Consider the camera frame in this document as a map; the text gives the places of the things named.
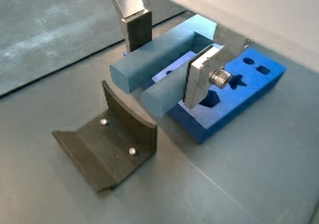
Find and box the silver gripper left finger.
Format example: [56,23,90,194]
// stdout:
[111,0,152,52]

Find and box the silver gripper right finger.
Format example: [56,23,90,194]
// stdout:
[183,25,250,108]

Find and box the blue shape-sorting fixture block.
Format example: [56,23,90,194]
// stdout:
[164,49,286,143]

